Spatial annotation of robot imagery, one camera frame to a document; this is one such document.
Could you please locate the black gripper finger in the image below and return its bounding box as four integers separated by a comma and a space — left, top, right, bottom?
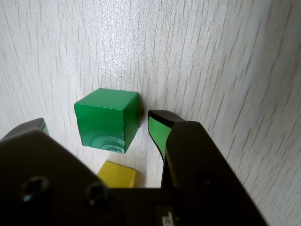
0, 117, 114, 226

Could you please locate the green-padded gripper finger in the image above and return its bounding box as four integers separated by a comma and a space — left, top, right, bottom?
148, 110, 269, 226

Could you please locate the yellow wooden cube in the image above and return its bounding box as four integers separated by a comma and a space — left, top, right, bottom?
97, 161, 137, 189

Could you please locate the green wooden cube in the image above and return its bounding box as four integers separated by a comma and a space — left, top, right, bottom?
74, 88, 140, 155

